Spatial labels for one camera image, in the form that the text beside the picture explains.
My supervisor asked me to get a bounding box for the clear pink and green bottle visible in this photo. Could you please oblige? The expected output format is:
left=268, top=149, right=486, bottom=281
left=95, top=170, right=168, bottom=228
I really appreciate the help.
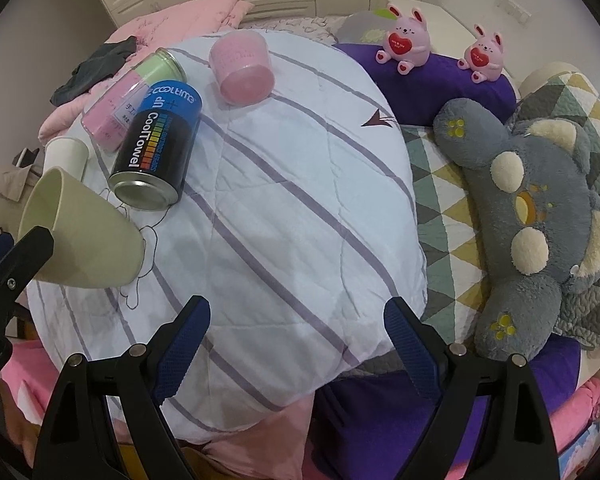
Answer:
left=81, top=48, right=187, bottom=154

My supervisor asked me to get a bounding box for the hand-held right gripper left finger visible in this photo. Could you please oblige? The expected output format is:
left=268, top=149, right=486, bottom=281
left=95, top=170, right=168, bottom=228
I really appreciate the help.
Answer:
left=34, top=295, right=212, bottom=480

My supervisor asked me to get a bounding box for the pink plastic jar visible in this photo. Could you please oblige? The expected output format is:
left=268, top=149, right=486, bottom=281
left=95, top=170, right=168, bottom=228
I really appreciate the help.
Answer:
left=209, top=30, right=276, bottom=106

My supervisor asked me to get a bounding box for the white headboard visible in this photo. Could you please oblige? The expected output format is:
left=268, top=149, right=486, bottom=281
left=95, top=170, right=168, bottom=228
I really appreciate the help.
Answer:
left=382, top=0, right=481, bottom=56

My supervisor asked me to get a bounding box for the pale green cup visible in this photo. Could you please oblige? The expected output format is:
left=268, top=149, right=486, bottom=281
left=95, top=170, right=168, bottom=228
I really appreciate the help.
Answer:
left=17, top=166, right=147, bottom=289

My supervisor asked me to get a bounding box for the black and blue can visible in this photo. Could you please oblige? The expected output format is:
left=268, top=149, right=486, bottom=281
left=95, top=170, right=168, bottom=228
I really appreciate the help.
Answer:
left=108, top=79, right=202, bottom=211

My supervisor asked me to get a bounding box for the beige clothing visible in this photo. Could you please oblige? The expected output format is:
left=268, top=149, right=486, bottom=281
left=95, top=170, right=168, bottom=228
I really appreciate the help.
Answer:
left=0, top=147, right=46, bottom=241

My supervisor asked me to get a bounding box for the white wall socket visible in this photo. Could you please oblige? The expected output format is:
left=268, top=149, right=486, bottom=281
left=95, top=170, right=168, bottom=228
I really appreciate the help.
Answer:
left=497, top=0, right=531, bottom=24

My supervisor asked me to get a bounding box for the dark grey cloth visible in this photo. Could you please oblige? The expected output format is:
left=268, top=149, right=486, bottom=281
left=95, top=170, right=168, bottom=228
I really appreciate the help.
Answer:
left=50, top=39, right=139, bottom=107

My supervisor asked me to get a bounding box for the pink cloth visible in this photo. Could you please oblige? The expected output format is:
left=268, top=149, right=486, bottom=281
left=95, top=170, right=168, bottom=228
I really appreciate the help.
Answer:
left=200, top=390, right=316, bottom=480

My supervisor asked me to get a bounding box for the cream pillow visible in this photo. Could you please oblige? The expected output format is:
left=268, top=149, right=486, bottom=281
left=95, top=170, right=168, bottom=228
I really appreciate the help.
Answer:
left=521, top=62, right=581, bottom=97

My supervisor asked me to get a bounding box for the large pink bunny toy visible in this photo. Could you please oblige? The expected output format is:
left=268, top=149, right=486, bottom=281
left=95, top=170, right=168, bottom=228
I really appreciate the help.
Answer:
left=375, top=2, right=434, bottom=76

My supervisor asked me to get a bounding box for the floral print pillow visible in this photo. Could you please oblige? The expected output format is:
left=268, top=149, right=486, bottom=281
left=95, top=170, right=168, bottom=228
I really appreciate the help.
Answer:
left=240, top=15, right=348, bottom=44

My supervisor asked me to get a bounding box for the small pink bunny toy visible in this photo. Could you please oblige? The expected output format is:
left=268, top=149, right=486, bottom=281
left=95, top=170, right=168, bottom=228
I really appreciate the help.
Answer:
left=457, top=23, right=506, bottom=84

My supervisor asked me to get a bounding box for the purple bed sheet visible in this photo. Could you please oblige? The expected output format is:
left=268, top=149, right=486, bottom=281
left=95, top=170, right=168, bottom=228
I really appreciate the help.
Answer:
left=312, top=332, right=581, bottom=480

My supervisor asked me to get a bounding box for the purple pillow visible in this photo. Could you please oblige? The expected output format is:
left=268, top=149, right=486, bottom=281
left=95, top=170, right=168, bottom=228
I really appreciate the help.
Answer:
left=332, top=42, right=518, bottom=126

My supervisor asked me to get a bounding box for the grey flower print pillow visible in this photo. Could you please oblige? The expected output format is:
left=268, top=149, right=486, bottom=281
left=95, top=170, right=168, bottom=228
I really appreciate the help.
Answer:
left=336, top=10, right=396, bottom=47

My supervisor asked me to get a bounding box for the triangle patterned quilt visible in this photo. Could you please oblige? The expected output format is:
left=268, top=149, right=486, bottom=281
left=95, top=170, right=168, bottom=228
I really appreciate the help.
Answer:
left=400, top=70, right=600, bottom=352

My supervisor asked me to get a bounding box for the pink blanket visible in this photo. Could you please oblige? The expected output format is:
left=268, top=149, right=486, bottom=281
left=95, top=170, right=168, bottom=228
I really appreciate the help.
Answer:
left=37, top=0, right=256, bottom=143

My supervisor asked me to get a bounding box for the grey plush toy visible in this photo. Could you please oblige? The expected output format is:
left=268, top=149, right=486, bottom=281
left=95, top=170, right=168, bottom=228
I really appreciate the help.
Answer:
left=432, top=96, right=600, bottom=361

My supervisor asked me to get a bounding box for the white paper cup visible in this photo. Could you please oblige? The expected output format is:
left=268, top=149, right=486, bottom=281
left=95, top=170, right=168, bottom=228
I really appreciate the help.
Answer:
left=42, top=136, right=90, bottom=184

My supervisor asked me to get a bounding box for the white striped quilt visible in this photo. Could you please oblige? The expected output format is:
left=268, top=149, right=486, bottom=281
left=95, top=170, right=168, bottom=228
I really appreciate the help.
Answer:
left=27, top=30, right=428, bottom=443

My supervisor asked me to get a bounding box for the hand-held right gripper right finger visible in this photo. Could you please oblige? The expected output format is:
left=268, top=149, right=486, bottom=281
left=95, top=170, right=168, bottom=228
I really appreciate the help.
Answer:
left=383, top=297, right=563, bottom=480

